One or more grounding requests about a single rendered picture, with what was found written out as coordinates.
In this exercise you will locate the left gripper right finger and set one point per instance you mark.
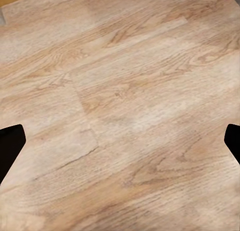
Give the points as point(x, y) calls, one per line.
point(232, 140)

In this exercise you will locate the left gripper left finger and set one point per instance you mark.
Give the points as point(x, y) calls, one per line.
point(12, 140)

